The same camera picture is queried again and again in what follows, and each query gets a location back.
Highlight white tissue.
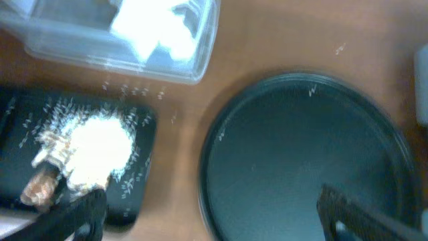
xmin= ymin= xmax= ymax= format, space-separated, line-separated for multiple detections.
xmin=110 ymin=0 xmax=197 ymax=62

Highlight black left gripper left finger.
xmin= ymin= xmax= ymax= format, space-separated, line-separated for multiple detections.
xmin=2 ymin=189 xmax=107 ymax=241

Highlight black rectangular tray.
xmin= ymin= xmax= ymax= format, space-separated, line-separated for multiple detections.
xmin=1 ymin=86 xmax=156 ymax=227

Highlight clear plastic waste bin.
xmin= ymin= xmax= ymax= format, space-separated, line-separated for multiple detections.
xmin=1 ymin=0 xmax=220 ymax=84

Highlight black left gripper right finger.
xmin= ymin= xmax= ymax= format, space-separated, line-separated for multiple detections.
xmin=316 ymin=184 xmax=427 ymax=241

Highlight food scraps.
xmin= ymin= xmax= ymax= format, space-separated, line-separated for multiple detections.
xmin=20 ymin=112 xmax=136 ymax=209

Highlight round black serving tray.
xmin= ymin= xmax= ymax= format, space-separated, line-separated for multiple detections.
xmin=199 ymin=72 xmax=422 ymax=240

